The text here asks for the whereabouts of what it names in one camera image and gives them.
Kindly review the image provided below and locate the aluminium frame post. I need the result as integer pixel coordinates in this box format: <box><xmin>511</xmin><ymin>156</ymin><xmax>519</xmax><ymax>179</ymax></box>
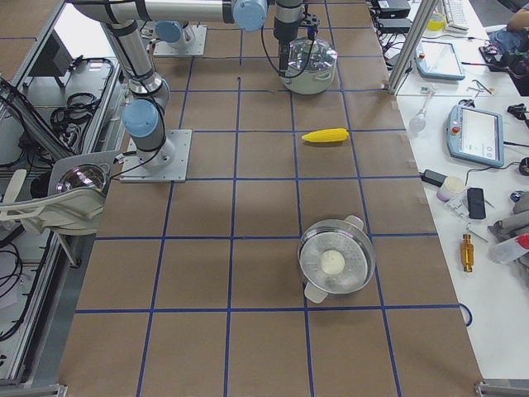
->
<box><xmin>386</xmin><ymin>0</ymin><xmax>437</xmax><ymax>94</ymax></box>

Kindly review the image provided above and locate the shiny metal bowl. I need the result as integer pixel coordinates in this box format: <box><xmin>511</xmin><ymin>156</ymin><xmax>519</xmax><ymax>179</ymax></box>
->
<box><xmin>55</xmin><ymin>163</ymin><xmax>107</xmax><ymax>193</ymax></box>

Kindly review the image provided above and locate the teach pendant tablet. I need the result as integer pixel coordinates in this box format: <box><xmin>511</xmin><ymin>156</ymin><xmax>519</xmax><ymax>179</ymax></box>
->
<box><xmin>415</xmin><ymin>41</ymin><xmax>465</xmax><ymax>81</ymax></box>
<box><xmin>446</xmin><ymin>105</ymin><xmax>504</xmax><ymax>168</ymax></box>

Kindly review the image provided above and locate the pale green cooking pot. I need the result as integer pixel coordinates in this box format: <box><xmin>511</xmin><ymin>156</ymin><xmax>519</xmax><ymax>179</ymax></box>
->
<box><xmin>280</xmin><ymin>64</ymin><xmax>336</xmax><ymax>95</ymax></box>

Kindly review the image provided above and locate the white lilac tape roll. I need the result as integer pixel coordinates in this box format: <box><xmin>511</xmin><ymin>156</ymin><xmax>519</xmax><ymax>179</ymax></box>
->
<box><xmin>436</xmin><ymin>176</ymin><xmax>465</xmax><ymax>202</ymax></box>

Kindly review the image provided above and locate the yellow corn cob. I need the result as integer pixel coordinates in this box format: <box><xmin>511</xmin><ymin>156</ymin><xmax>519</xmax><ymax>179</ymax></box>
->
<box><xmin>301</xmin><ymin>127</ymin><xmax>350</xmax><ymax>144</ymax></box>

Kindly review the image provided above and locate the far teach pendant tablet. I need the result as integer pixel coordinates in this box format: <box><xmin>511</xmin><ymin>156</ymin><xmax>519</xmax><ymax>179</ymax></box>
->
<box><xmin>415</xmin><ymin>41</ymin><xmax>465</xmax><ymax>81</ymax></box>

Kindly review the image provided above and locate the black smartphone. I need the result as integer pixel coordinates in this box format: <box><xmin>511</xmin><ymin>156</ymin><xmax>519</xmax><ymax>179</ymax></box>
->
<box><xmin>467</xmin><ymin>188</ymin><xmax>486</xmax><ymax>220</ymax></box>

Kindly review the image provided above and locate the black power adapter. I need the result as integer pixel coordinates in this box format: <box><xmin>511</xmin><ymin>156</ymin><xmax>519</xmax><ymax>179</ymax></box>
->
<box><xmin>420</xmin><ymin>170</ymin><xmax>447</xmax><ymax>187</ymax></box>

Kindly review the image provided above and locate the yellow tape roll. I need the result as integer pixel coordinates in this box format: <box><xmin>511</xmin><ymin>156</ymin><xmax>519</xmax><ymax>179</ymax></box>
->
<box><xmin>427</xmin><ymin>12</ymin><xmax>446</xmax><ymax>31</ymax></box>

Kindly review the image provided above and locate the white keyboard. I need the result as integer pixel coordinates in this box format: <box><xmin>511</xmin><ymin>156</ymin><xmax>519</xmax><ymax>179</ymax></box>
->
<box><xmin>441</xmin><ymin>0</ymin><xmax>469</xmax><ymax>33</ymax></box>

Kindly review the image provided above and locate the white steamed bun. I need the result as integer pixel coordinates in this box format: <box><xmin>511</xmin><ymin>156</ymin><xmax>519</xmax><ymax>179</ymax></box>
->
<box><xmin>320</xmin><ymin>250</ymin><xmax>346</xmax><ymax>275</ymax></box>

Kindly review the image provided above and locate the glass pot lid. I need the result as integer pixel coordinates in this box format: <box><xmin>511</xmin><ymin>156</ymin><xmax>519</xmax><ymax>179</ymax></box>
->
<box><xmin>286</xmin><ymin>38</ymin><xmax>337</xmax><ymax>77</ymax></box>

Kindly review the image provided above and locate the clear light bulb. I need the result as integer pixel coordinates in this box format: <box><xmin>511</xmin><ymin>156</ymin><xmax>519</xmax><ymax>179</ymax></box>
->
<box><xmin>408</xmin><ymin>96</ymin><xmax>431</xmax><ymax>136</ymax></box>

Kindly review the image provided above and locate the gold brass fitting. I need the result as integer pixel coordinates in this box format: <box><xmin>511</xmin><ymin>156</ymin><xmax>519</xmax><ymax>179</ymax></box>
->
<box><xmin>460</xmin><ymin>233</ymin><xmax>474</xmax><ymax>273</ymax></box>

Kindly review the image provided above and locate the steel steamer pot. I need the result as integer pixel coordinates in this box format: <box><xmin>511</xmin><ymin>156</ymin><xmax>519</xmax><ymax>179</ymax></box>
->
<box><xmin>298</xmin><ymin>215</ymin><xmax>376</xmax><ymax>304</ymax></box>

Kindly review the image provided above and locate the near teach pendant tablet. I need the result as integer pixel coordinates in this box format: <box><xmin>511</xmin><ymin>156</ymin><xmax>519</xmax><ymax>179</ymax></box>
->
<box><xmin>446</xmin><ymin>105</ymin><xmax>504</xmax><ymax>168</ymax></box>

